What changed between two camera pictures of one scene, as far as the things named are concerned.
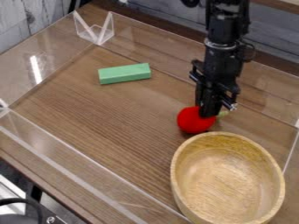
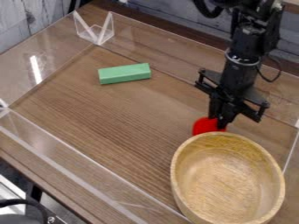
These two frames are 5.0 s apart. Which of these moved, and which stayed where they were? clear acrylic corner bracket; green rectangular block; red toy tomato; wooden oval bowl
Moved: red toy tomato
Stayed: clear acrylic corner bracket; wooden oval bowl; green rectangular block
